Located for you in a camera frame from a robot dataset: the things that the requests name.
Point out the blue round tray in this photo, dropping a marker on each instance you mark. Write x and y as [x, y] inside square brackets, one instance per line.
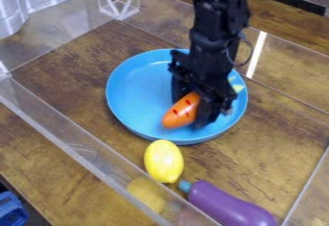
[139, 94]

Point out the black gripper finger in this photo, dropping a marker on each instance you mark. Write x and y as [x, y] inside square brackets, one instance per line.
[208, 111]
[180, 88]

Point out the orange toy carrot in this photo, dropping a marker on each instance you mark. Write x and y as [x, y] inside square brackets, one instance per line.
[183, 113]

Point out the purple toy eggplant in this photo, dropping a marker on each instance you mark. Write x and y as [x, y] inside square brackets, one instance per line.
[228, 209]

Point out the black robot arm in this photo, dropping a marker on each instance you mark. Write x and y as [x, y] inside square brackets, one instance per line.
[221, 19]

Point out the blue plastic object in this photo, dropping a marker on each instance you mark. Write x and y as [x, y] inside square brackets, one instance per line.
[14, 215]

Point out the yellow toy lemon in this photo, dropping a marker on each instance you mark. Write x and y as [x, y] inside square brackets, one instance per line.
[164, 161]

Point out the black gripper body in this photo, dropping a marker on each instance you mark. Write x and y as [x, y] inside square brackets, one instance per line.
[207, 66]

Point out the clear acrylic enclosure wall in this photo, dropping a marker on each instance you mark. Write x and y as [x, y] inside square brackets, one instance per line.
[76, 162]

